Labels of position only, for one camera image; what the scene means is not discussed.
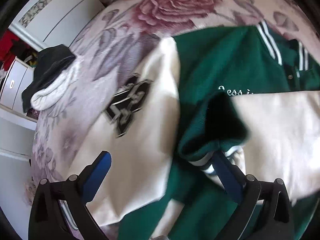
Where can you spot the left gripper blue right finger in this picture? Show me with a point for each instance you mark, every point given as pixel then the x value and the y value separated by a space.
pixel 230 175

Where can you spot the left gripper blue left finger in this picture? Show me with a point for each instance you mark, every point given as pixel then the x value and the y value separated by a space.
pixel 93 175

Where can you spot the green white varsity jacket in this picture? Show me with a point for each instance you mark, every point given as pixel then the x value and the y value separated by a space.
pixel 248 92

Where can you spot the red hanging clothes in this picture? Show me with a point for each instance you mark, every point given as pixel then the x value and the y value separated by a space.
pixel 11 46

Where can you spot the black and white garment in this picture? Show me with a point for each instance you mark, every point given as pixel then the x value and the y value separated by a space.
pixel 57 68

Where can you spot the floral purple bed blanket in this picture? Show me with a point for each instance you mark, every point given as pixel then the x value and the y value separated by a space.
pixel 115 44

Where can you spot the white sliding wardrobe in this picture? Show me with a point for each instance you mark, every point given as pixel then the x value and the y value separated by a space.
pixel 48 23

